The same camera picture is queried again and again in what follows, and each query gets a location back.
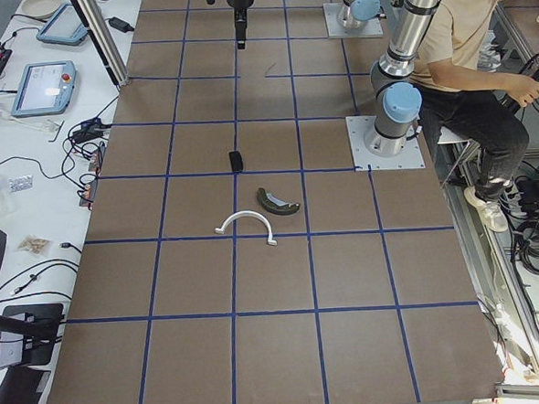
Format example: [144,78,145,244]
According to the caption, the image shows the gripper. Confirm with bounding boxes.
[227,0,254,50]

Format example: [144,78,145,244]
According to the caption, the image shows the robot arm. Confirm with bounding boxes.
[337,0,381,29]
[364,0,440,157]

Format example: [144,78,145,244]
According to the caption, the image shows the black power adapter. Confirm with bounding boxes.
[108,16,134,32]

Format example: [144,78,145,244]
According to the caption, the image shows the small black rectangular plate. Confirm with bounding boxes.
[228,151,245,173]

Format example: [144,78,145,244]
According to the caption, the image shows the far teach pendant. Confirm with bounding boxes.
[36,4,87,47]

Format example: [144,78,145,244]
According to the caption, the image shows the teach pendant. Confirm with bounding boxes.
[11,60,77,119]
[36,4,87,47]

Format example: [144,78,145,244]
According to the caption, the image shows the dark green curved part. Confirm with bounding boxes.
[256,187,300,216]

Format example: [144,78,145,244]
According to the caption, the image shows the beige plate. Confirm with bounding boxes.
[21,0,66,21]

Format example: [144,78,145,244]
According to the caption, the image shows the near teach pendant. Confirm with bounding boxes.
[11,60,77,119]

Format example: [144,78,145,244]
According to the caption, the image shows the seated person beige shirt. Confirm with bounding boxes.
[411,0,539,233]

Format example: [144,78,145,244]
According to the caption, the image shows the black laptop box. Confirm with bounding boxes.
[0,367,50,404]

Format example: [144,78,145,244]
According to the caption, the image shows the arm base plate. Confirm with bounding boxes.
[323,0,383,38]
[346,115,426,172]

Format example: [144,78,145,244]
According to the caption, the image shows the aluminium frame post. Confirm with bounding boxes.
[69,0,130,88]

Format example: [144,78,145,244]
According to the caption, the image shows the white curved bracket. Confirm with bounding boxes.
[214,209,278,247]

